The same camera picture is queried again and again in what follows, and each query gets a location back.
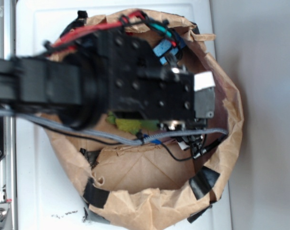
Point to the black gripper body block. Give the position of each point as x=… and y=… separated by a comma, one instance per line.
x=139, y=86

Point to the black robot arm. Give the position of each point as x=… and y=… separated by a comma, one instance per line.
x=75, y=88

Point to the green fuzzy plush toy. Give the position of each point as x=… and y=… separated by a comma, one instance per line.
x=132, y=126

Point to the blue sponge block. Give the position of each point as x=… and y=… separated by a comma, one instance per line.
x=165, y=47

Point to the brown paper bag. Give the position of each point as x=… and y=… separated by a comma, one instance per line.
x=144, y=188

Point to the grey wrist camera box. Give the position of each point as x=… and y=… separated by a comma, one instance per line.
x=204, y=95

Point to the aluminium rail with bracket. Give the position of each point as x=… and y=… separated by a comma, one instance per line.
x=8, y=187

